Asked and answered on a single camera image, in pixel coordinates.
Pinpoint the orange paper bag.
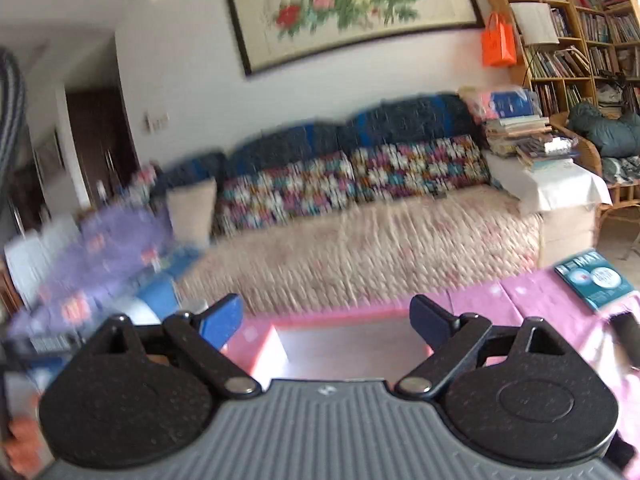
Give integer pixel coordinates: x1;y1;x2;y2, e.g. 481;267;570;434
480;12;518;68

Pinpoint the beige small pillow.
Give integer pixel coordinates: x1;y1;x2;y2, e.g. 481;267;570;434
166;179;217;249

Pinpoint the framed flower painting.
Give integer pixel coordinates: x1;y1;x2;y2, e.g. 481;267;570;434
227;0;484;76

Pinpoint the black smartphone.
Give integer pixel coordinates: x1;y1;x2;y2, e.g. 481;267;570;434
610;312;640;370

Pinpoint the wall light switch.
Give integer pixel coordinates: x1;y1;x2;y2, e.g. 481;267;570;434
143;113;169;134

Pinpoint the orange cardboard box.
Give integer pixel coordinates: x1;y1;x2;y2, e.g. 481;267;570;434
224;311;431;387

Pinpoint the rattan chair with clothes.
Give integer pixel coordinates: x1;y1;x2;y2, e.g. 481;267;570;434
549;102;640;226

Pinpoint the floral cushion left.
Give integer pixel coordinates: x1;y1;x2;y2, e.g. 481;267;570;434
217;152;356;236

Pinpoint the floral cushion right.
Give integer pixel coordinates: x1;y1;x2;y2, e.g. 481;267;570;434
350;136;489;203

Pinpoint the blue white striped cloth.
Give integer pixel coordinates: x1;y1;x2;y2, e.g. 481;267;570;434
112;252;200;325

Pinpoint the floral cushion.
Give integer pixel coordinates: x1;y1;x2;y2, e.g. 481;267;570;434
217;152;356;236
350;136;489;203

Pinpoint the purple floral blanket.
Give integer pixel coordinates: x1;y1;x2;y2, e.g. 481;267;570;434
8;206;172;338

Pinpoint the quilted beige sofa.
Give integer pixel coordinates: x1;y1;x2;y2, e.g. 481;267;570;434
164;93;599;317

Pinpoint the teal book on table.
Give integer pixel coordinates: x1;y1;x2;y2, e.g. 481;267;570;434
553;249;634;312

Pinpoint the pink floral tablecloth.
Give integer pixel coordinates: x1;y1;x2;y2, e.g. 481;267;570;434
224;268;640;461

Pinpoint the stack of books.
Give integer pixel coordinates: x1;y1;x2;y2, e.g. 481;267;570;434
483;115;579;171

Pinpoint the wooden bookshelf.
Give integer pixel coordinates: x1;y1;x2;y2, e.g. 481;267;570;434
488;0;639;118

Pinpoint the white cloth on sofa arm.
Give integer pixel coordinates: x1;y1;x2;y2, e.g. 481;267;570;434
484;152;612;214

